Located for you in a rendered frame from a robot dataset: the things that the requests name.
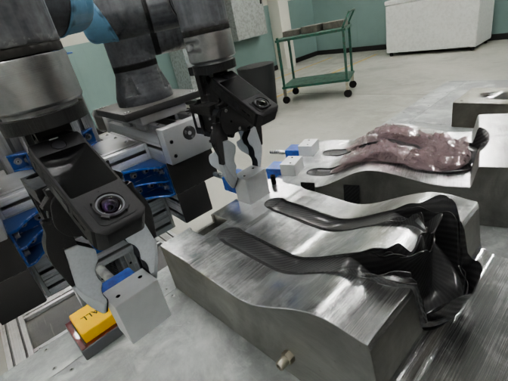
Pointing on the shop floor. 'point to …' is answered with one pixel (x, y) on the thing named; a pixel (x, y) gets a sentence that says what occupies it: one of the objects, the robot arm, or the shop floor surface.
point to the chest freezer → (437, 24)
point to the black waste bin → (261, 78)
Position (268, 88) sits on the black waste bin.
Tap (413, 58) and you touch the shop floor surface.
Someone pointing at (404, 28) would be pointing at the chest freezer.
